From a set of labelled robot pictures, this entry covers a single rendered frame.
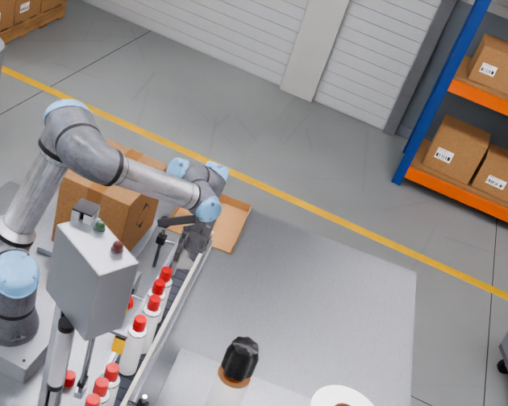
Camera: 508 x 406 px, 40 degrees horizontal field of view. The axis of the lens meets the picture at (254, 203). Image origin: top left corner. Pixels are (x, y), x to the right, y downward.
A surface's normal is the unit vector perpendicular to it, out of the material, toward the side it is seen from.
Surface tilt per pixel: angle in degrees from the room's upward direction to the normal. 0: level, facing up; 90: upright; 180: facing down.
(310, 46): 90
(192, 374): 0
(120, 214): 90
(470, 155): 90
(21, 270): 9
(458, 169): 90
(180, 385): 0
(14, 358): 2
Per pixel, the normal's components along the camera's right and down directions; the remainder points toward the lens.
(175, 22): -0.33, 0.46
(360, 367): 0.28, -0.79
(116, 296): 0.64, 0.58
